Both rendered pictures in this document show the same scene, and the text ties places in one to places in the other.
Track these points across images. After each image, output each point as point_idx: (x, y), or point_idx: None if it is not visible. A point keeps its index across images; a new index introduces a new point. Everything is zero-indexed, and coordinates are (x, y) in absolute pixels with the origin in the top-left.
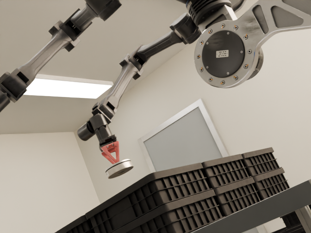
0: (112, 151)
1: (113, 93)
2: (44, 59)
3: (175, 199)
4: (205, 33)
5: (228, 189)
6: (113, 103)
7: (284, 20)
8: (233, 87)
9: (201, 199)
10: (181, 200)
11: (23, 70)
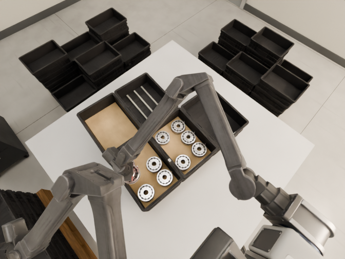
0: None
1: (140, 145)
2: (56, 229)
3: (154, 205)
4: None
5: (191, 173)
6: (138, 152)
7: None
8: None
9: (170, 191)
10: (157, 202)
11: (35, 252)
